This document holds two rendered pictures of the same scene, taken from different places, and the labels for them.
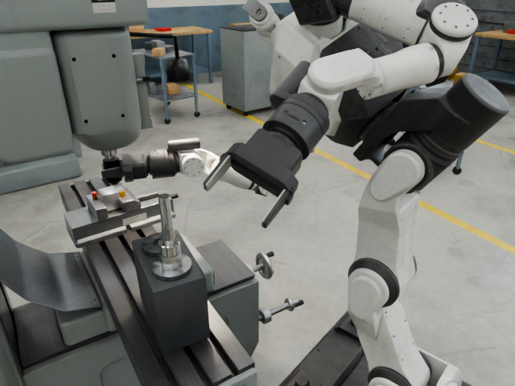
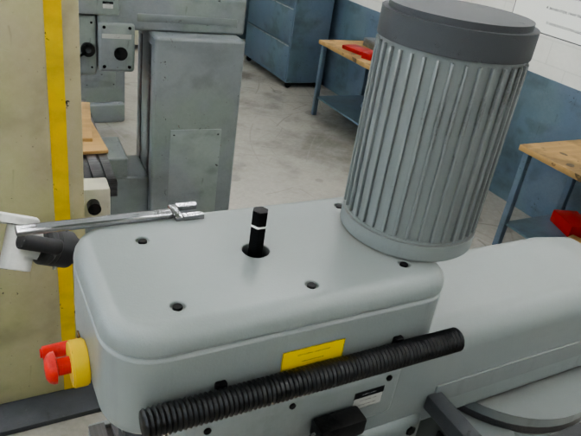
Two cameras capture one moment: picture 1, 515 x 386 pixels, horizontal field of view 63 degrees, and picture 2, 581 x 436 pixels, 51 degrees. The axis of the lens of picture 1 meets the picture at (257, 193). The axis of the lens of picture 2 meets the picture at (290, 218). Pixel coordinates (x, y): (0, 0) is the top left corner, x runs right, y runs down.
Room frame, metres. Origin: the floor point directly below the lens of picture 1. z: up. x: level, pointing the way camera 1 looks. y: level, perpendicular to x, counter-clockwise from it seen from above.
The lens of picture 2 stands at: (1.82, 0.47, 2.31)
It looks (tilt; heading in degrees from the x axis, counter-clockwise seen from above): 28 degrees down; 180
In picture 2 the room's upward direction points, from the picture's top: 9 degrees clockwise
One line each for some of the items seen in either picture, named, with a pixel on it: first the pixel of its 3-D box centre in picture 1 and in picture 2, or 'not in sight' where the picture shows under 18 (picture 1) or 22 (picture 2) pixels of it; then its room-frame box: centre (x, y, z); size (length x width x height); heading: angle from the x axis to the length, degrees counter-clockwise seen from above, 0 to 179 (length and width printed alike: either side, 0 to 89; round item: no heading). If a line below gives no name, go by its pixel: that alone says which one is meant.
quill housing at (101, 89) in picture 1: (96, 87); not in sight; (1.13, 0.43, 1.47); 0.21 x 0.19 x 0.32; 32
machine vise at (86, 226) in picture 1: (119, 209); not in sight; (1.27, 0.48, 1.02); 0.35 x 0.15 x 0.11; 124
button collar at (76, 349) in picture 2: not in sight; (78, 362); (1.25, 0.23, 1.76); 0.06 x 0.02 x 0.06; 32
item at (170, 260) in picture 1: (170, 255); not in sight; (0.77, 0.19, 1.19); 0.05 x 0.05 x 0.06
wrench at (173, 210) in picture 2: not in sight; (113, 219); (1.12, 0.23, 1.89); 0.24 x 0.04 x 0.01; 122
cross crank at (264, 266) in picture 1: (257, 268); not in sight; (1.40, 0.00, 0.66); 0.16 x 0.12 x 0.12; 122
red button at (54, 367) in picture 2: not in sight; (58, 367); (1.27, 0.21, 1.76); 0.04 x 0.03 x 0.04; 32
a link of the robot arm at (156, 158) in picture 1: (144, 166); not in sight; (1.16, 0.34, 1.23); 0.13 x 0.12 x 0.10; 17
